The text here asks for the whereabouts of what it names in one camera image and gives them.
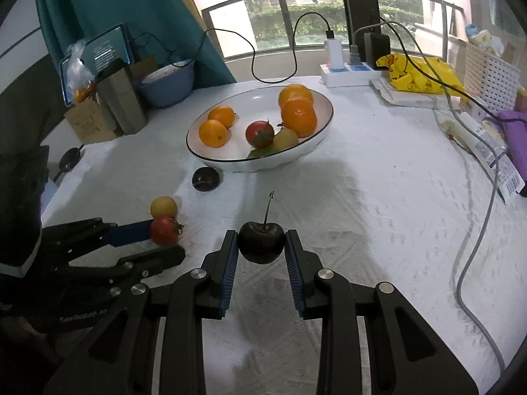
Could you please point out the blue plastic bowl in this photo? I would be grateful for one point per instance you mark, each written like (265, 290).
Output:
(166, 88)

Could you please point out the brown cardboard box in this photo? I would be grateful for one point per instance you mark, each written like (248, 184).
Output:
(86, 125)

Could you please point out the red tomato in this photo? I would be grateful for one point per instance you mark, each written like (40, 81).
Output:
(164, 231)

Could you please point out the dark cherry with stem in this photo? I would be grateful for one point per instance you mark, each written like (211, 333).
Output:
(261, 243)

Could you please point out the clear plastic bag of fruit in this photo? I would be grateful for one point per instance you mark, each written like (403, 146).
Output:
(80, 78)

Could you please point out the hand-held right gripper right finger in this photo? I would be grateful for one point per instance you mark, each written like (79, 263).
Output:
(294, 273)

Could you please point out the yellow plastic bag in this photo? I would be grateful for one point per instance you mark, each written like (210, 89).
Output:
(424, 75)

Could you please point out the stainless steel tumbler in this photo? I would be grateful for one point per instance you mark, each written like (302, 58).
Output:
(121, 98)

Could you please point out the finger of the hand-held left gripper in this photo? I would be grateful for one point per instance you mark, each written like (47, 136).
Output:
(152, 260)
(129, 232)

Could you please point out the green leaf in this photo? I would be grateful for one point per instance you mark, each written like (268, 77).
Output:
(260, 152)

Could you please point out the black round pouch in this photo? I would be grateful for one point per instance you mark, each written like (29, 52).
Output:
(69, 158)

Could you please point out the white plate with dark rim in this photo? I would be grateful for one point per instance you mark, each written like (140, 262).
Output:
(252, 102)

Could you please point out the white paper stack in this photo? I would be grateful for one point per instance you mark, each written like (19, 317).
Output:
(405, 98)

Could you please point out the white power strip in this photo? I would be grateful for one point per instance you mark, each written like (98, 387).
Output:
(350, 74)

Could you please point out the teal curtain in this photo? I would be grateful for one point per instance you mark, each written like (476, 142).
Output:
(123, 4)

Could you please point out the dark purple plum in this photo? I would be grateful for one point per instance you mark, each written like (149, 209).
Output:
(205, 179)

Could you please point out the red apple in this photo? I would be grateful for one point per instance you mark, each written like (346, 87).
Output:
(259, 134)

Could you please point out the olive yellow small fruit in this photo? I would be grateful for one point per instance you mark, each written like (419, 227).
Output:
(285, 139)

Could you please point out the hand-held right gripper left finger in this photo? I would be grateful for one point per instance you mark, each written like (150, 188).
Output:
(229, 273)

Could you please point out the large orange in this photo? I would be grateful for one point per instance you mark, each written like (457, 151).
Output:
(299, 117)
(295, 94)

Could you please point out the white charger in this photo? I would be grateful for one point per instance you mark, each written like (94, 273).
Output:
(334, 51)

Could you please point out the pale soft package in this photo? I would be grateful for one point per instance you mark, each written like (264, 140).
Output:
(483, 39)

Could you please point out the small orange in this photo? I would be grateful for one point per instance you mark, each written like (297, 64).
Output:
(222, 116)
(213, 133)

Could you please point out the black power adapter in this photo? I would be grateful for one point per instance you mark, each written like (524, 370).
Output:
(376, 49)

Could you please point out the white perforated basket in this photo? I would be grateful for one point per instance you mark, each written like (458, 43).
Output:
(490, 78)

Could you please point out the purple cloth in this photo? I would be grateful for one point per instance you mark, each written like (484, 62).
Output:
(514, 135)

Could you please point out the white printed packet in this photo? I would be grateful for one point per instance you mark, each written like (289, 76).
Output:
(486, 148)

